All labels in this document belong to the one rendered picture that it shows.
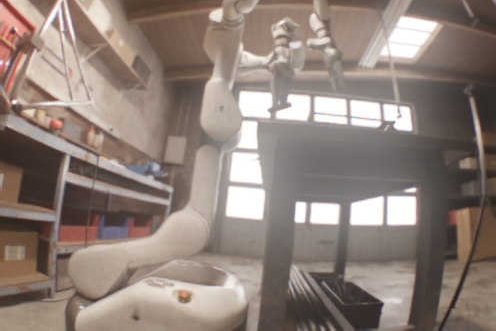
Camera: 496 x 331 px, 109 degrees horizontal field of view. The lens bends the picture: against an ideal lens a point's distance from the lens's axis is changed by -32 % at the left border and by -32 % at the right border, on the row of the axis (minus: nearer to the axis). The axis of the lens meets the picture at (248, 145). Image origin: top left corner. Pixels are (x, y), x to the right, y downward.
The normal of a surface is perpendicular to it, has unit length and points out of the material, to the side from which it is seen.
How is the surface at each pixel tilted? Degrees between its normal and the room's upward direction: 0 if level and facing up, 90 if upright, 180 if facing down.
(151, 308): 90
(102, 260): 90
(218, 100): 89
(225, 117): 89
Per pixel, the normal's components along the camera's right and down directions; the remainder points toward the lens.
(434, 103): -0.07, -0.29
